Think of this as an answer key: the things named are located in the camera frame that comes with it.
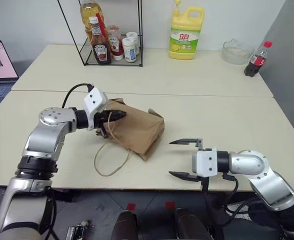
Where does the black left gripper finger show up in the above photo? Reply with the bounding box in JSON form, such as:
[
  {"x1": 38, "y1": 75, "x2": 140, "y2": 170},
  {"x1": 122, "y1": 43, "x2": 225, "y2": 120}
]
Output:
[
  {"x1": 108, "y1": 109, "x2": 127, "y2": 123},
  {"x1": 94, "y1": 126, "x2": 109, "y2": 140}
]

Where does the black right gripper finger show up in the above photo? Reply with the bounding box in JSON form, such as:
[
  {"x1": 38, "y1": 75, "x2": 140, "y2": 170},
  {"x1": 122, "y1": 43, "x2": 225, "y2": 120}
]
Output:
[
  {"x1": 168, "y1": 171, "x2": 201, "y2": 183},
  {"x1": 168, "y1": 137, "x2": 200, "y2": 146}
]

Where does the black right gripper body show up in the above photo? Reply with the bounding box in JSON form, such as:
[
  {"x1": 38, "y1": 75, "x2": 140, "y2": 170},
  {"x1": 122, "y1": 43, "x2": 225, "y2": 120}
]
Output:
[{"x1": 190, "y1": 137, "x2": 218, "y2": 193}]

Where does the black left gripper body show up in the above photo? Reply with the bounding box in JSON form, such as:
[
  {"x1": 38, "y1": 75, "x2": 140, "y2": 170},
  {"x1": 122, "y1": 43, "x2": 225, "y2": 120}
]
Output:
[{"x1": 93, "y1": 109, "x2": 113, "y2": 130}]

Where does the brown paper bag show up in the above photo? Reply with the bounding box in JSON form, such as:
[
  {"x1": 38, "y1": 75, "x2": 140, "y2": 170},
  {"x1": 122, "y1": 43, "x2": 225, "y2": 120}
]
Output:
[{"x1": 93, "y1": 97, "x2": 166, "y2": 177}]

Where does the dark rounded shape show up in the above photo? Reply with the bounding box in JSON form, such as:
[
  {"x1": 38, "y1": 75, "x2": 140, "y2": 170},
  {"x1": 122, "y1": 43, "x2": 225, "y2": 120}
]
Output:
[
  {"x1": 174, "y1": 207, "x2": 213, "y2": 240},
  {"x1": 111, "y1": 209, "x2": 139, "y2": 240}
]

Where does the white mayonnaise jar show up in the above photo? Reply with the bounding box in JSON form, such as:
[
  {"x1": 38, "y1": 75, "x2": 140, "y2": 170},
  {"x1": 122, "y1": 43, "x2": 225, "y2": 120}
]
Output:
[
  {"x1": 126, "y1": 31, "x2": 140, "y2": 56},
  {"x1": 121, "y1": 37, "x2": 138, "y2": 63}
]

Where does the glass ketchup bottle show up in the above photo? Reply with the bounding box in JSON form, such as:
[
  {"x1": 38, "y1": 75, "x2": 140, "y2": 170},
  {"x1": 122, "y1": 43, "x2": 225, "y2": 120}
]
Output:
[{"x1": 88, "y1": 16, "x2": 113, "y2": 66}]

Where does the red squeeze ketchup bottle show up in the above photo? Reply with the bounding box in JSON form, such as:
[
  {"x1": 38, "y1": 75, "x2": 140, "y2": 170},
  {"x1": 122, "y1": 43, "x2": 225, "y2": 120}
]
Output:
[{"x1": 106, "y1": 24, "x2": 125, "y2": 61}]

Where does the small black white device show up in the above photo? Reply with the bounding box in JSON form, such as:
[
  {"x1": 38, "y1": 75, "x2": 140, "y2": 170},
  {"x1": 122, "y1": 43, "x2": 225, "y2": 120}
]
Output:
[{"x1": 66, "y1": 219, "x2": 90, "y2": 240}]

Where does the yellow detergent jug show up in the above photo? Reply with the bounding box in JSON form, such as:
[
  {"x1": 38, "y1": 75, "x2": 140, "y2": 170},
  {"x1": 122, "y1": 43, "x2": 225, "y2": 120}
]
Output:
[{"x1": 168, "y1": 0, "x2": 205, "y2": 61}]

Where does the clear glass bowl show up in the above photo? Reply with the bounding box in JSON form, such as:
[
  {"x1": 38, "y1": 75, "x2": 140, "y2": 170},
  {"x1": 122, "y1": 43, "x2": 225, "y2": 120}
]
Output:
[{"x1": 221, "y1": 38, "x2": 256, "y2": 65}]

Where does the yellow cooking oil bottle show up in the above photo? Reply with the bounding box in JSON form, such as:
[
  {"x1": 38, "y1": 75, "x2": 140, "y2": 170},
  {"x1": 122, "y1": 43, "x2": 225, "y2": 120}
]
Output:
[{"x1": 79, "y1": 0, "x2": 108, "y2": 48}]

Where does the cola bottle red cap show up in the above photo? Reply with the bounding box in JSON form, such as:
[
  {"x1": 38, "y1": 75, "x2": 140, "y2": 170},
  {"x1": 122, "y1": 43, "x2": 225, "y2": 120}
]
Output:
[{"x1": 243, "y1": 40, "x2": 273, "y2": 78}]

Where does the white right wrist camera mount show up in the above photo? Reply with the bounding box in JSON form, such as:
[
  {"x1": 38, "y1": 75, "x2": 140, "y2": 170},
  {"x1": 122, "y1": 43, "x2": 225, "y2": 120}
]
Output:
[{"x1": 191, "y1": 147, "x2": 218, "y2": 179}]

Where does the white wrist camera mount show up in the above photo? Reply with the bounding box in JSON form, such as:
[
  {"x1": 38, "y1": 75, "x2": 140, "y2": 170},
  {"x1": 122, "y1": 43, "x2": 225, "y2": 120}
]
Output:
[
  {"x1": 191, "y1": 147, "x2": 218, "y2": 179},
  {"x1": 83, "y1": 86, "x2": 109, "y2": 131}
]

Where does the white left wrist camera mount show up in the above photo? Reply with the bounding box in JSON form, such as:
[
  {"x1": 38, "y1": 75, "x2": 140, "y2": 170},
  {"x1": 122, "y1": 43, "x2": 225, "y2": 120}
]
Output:
[{"x1": 83, "y1": 86, "x2": 109, "y2": 131}]

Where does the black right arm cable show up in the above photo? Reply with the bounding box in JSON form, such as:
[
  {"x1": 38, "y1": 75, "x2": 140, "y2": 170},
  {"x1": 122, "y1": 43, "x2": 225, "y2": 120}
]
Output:
[{"x1": 201, "y1": 173, "x2": 258, "y2": 228}]

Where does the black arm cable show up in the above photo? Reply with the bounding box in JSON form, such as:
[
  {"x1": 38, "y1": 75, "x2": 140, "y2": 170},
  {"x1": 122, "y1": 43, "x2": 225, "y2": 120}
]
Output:
[
  {"x1": 61, "y1": 83, "x2": 95, "y2": 110},
  {"x1": 201, "y1": 173, "x2": 258, "y2": 228}
]

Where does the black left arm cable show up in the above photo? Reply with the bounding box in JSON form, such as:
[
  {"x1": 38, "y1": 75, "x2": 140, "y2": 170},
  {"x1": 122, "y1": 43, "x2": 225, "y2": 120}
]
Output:
[{"x1": 61, "y1": 83, "x2": 95, "y2": 110}]

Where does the black wire rack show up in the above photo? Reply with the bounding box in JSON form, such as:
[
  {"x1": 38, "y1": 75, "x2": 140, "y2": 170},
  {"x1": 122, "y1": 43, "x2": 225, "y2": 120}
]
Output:
[{"x1": 57, "y1": 0, "x2": 144, "y2": 68}]

